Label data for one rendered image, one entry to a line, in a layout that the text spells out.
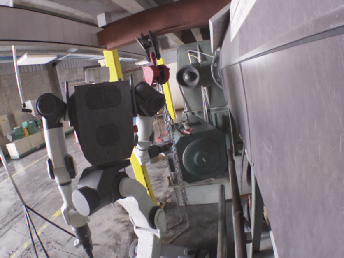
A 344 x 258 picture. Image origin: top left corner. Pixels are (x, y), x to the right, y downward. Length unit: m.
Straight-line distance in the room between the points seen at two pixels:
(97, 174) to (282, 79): 0.70
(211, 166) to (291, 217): 1.46
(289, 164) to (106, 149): 0.61
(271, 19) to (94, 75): 0.77
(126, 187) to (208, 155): 0.93
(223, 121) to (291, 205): 2.22
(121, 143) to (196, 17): 1.02
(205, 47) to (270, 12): 2.18
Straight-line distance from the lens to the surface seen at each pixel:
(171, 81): 7.69
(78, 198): 0.77
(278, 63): 0.20
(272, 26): 0.21
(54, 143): 0.82
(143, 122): 0.93
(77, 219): 0.98
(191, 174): 1.66
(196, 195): 2.02
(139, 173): 1.88
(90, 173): 0.80
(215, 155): 1.63
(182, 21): 1.41
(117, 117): 0.68
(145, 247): 1.19
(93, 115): 0.67
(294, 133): 0.19
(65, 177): 0.86
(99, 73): 0.88
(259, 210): 0.67
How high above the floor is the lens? 1.29
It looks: 14 degrees down
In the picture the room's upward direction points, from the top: 12 degrees counter-clockwise
